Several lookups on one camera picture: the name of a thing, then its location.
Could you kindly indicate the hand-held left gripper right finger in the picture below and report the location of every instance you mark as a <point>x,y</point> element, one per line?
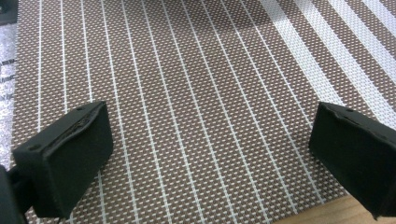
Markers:
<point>358,155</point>

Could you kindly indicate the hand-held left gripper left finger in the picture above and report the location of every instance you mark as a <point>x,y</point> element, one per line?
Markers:
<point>67,161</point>

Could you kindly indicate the white printed cloth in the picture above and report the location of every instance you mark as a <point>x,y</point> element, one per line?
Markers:
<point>7,93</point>

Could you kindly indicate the brown striped woven placemat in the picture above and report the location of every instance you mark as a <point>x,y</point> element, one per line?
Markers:
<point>202,93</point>

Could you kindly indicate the black object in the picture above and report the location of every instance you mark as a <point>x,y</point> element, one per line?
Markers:
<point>7,11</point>

